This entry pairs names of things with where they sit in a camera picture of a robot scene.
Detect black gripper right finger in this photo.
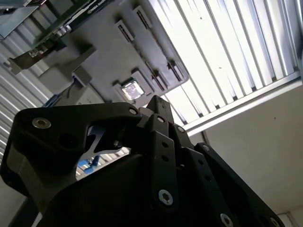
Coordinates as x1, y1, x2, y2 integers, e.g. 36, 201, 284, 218
165, 101, 287, 227

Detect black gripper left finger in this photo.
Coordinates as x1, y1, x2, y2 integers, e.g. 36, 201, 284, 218
1, 96, 180, 215

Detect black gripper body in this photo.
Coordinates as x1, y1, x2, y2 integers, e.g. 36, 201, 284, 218
39, 153, 211, 227

